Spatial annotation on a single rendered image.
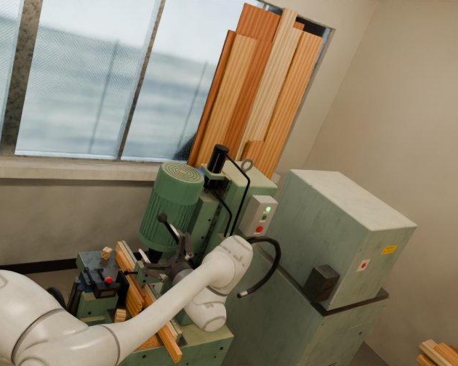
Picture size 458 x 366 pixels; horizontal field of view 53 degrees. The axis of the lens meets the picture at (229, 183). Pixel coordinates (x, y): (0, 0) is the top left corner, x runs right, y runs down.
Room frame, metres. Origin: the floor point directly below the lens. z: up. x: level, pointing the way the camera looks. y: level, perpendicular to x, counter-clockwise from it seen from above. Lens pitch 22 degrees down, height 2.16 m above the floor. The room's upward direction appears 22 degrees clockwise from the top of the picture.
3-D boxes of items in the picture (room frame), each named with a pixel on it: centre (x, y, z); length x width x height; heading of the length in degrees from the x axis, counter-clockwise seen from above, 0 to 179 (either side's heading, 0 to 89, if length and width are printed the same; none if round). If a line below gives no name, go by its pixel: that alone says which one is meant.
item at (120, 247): (1.59, 0.18, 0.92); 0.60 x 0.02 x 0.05; 42
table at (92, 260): (1.51, 0.27, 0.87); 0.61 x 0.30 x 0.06; 42
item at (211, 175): (1.65, 0.07, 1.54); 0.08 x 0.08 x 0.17; 42
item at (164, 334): (1.53, 0.14, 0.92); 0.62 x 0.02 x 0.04; 42
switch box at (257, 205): (1.67, -0.16, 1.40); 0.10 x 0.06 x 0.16; 132
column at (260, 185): (1.76, -0.04, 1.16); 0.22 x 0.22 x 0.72; 42
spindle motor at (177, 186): (1.56, 0.17, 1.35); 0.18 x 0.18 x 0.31
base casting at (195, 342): (1.64, 0.08, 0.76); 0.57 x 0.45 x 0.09; 132
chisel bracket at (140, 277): (1.57, 0.16, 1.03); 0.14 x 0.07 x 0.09; 132
